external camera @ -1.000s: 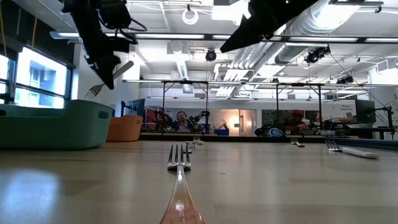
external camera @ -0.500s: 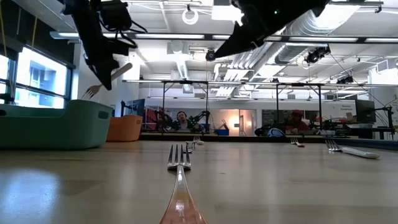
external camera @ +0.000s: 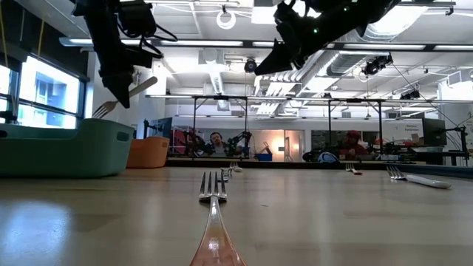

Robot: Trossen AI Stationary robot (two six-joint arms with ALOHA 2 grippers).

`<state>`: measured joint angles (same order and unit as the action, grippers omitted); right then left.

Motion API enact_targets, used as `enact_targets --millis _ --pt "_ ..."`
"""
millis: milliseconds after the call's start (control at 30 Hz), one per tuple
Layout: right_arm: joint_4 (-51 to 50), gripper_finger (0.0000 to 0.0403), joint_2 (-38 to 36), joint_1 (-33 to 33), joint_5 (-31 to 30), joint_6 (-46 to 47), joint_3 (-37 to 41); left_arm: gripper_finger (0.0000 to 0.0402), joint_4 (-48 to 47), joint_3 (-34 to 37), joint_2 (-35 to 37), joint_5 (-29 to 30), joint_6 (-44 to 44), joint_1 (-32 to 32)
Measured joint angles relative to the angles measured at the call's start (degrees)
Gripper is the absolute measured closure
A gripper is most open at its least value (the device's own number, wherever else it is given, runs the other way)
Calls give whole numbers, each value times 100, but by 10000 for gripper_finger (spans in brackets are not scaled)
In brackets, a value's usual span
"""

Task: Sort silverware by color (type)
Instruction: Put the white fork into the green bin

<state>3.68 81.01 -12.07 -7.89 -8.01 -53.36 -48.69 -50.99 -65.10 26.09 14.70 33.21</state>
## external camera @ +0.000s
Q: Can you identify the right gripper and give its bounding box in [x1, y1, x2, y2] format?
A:
[254, 1, 355, 77]

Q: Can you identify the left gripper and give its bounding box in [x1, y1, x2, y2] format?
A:
[85, 14, 163, 110]

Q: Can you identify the orange-handled fork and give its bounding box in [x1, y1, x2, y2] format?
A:
[189, 170, 248, 266]
[344, 163, 364, 176]

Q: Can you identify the black rig beam with lights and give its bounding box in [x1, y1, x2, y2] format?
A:
[58, 36, 473, 52]

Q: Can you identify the small monitor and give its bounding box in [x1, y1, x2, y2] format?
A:
[143, 117, 174, 141]

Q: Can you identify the window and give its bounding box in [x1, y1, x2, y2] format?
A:
[0, 55, 88, 130]

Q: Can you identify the orange plastic bin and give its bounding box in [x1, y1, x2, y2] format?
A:
[126, 135, 171, 170]

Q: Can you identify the teal plastic bin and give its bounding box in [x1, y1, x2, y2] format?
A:
[0, 117, 135, 180]

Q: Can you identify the person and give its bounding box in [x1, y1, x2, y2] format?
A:
[338, 129, 370, 160]
[206, 132, 232, 157]

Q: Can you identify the blue and white helmet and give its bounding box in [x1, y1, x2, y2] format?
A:
[316, 151, 340, 164]

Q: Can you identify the dark monitor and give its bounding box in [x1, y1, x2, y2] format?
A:
[421, 117, 449, 147]

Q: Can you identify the black overhead camera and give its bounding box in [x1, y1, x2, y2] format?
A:
[243, 58, 259, 74]

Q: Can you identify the white cable coil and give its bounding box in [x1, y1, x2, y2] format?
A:
[215, 9, 237, 31]

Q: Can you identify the black station frame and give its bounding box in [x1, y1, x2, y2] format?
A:
[191, 94, 249, 160]
[327, 98, 385, 158]

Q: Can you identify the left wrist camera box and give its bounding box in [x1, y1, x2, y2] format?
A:
[117, 1, 158, 38]

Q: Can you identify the black hanging camera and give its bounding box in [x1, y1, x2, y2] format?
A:
[400, 89, 421, 101]
[361, 54, 394, 77]

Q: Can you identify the black aluminium table frame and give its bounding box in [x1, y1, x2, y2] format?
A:
[164, 157, 473, 179]

